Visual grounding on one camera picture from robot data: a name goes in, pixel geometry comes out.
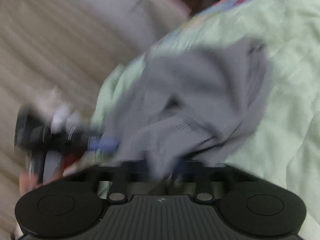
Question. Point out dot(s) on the green floral bedspread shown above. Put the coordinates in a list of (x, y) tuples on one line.
[(285, 147)]

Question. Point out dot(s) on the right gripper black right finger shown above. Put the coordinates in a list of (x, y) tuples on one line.
[(191, 178)]

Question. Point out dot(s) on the grey ribbed knit garment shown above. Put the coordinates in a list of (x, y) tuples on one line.
[(201, 104)]

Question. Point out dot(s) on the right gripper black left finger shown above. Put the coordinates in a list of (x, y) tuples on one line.
[(127, 173)]

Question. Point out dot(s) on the beige curtain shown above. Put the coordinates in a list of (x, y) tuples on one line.
[(52, 52)]

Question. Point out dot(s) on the person's left hand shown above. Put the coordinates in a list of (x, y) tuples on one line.
[(29, 181)]

